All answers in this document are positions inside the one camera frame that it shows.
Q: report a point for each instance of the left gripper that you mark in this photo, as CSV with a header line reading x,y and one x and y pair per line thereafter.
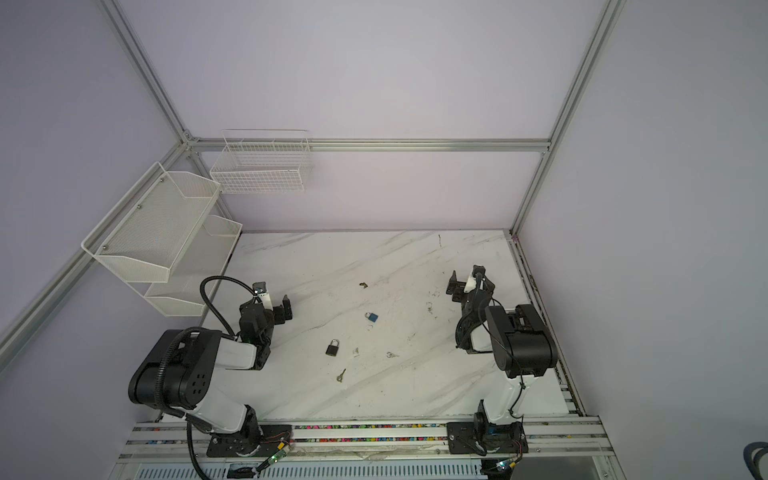
x,y
279,309

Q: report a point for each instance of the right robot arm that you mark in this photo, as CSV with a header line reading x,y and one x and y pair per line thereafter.
x,y
523,350

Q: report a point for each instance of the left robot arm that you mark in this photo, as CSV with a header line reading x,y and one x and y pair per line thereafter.
x,y
176,377

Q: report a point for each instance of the black padlock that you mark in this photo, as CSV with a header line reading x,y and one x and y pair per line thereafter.
x,y
333,348

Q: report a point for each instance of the lower white mesh shelf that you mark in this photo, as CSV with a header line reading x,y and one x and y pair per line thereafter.
x,y
206,256

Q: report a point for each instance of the white mesh shelf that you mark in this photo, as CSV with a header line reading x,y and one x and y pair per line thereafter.
x,y
144,237
206,256

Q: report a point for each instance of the upper white mesh shelf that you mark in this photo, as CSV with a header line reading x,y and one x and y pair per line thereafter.
x,y
144,237

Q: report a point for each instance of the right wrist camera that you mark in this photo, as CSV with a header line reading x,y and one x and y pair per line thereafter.
x,y
471,284

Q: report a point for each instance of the white wire basket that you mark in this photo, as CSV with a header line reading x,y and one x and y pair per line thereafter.
x,y
256,161

